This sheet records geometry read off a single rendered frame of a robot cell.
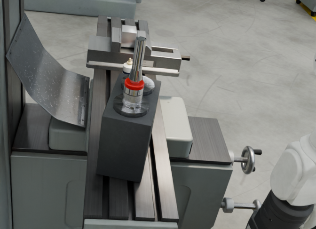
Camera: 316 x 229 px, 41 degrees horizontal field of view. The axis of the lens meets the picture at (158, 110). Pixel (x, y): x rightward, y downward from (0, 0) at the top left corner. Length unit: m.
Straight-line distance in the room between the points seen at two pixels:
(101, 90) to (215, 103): 1.95
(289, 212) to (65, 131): 0.82
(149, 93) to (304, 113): 2.57
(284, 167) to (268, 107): 2.67
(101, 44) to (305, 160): 1.01
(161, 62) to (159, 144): 0.43
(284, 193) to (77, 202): 1.00
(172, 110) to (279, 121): 1.84
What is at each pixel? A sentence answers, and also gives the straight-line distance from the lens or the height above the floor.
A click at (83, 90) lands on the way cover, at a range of 1.57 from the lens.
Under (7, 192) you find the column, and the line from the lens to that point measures 1.62.
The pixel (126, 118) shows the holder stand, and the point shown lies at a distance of 1.01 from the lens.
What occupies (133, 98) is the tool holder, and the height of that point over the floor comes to 1.17.
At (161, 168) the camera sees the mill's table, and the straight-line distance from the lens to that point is 1.17.
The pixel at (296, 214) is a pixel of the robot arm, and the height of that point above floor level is 1.14.
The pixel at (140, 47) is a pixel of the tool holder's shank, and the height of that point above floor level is 1.29.
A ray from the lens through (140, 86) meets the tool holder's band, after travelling 1.00.
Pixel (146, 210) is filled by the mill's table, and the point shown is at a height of 0.94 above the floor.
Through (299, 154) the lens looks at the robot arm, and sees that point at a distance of 0.79.
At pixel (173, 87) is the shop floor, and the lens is 3.39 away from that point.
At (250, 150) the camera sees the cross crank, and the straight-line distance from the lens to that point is 1.75.
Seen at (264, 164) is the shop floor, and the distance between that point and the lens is 2.87.
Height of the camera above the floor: 1.71
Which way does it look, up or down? 34 degrees down
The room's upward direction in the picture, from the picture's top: 11 degrees clockwise
